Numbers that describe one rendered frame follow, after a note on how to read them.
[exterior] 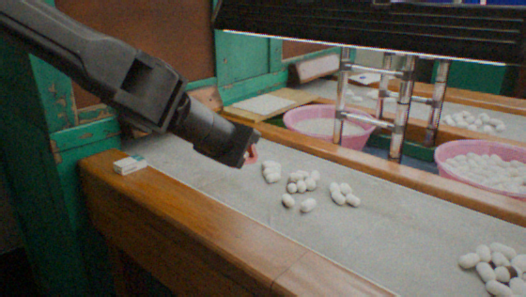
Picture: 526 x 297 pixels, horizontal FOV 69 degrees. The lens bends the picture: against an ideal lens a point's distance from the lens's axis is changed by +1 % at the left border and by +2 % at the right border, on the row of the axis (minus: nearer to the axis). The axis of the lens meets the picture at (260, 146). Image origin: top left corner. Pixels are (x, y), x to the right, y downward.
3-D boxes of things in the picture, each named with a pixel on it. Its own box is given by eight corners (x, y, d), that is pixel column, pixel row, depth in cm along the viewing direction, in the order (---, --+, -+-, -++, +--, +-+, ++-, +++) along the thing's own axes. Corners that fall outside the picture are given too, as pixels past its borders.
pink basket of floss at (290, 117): (384, 167, 103) (389, 135, 99) (286, 168, 102) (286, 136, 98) (359, 131, 127) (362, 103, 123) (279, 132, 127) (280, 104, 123)
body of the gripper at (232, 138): (215, 117, 63) (185, 98, 57) (261, 132, 57) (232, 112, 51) (198, 152, 62) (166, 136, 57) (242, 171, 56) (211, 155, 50)
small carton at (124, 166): (122, 176, 80) (121, 167, 79) (114, 170, 82) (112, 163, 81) (147, 165, 84) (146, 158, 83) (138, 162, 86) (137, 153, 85)
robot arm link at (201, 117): (174, 131, 47) (192, 89, 48) (141, 122, 51) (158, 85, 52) (208, 149, 52) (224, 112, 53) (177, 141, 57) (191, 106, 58)
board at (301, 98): (255, 123, 108) (255, 119, 108) (219, 112, 117) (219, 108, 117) (318, 98, 131) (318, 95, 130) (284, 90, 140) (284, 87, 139)
